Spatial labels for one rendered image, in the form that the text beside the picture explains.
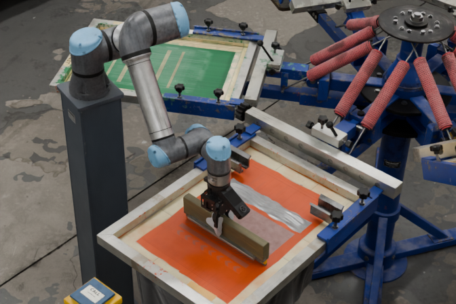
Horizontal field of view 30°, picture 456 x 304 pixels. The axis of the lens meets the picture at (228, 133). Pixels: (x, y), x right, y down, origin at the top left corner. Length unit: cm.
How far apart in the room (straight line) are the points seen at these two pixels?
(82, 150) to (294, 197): 81
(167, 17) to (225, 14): 348
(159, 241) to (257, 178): 48
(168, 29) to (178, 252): 73
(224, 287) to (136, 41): 82
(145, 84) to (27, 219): 194
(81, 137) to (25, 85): 231
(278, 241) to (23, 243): 178
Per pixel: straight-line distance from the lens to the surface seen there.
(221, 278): 275
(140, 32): 264
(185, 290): 267
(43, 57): 572
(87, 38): 303
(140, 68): 264
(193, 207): 288
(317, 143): 317
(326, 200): 295
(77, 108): 307
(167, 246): 286
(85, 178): 330
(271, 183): 311
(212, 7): 625
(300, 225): 294
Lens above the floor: 294
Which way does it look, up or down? 36 degrees down
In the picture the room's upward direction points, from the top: 2 degrees clockwise
